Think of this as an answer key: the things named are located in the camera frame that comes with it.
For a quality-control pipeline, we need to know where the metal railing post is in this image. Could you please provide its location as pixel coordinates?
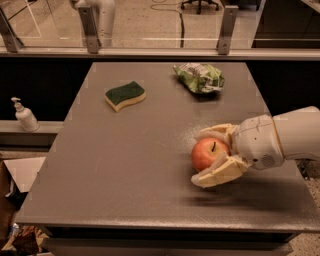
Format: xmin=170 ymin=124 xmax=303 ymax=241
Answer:
xmin=78 ymin=6 xmax=101 ymax=54
xmin=217 ymin=5 xmax=238 ymax=55
xmin=0 ymin=7 xmax=24 ymax=53

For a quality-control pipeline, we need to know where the green and yellow sponge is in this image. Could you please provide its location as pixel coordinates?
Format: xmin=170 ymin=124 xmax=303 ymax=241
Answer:
xmin=105 ymin=81 xmax=146 ymax=112

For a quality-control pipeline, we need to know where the red apple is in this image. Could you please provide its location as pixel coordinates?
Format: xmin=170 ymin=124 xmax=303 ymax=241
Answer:
xmin=191 ymin=138 xmax=230 ymax=172

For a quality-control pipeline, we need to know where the black floor cable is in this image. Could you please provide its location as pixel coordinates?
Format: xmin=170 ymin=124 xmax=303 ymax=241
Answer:
xmin=150 ymin=0 xmax=186 ymax=48

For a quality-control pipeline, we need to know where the white pipe column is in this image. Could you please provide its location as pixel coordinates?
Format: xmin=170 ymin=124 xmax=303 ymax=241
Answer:
xmin=69 ymin=0 xmax=116 ymax=48

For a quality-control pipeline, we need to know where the white pump dispenser bottle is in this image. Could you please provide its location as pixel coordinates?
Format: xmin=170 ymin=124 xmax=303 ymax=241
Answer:
xmin=11 ymin=97 xmax=40 ymax=132

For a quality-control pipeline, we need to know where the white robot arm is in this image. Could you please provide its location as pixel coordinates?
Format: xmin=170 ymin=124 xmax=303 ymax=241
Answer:
xmin=191 ymin=106 xmax=320 ymax=188

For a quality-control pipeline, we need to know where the brown crumpled bag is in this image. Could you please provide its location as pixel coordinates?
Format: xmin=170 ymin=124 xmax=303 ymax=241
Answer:
xmin=0 ymin=226 xmax=47 ymax=256

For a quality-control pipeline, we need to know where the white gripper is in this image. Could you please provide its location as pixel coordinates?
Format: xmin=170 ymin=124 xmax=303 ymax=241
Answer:
xmin=191 ymin=115 xmax=284 ymax=188

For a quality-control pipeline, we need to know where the green jalapeno chip bag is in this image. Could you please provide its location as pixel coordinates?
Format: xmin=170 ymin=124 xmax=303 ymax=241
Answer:
xmin=173 ymin=63 xmax=225 ymax=94

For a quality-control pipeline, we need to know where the metal railing post right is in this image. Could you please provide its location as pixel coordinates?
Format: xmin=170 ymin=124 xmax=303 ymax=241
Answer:
xmin=217 ymin=5 xmax=238 ymax=55

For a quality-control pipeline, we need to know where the metal railing post far left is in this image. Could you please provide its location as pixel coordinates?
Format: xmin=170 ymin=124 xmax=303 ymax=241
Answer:
xmin=0 ymin=7 xmax=24 ymax=53

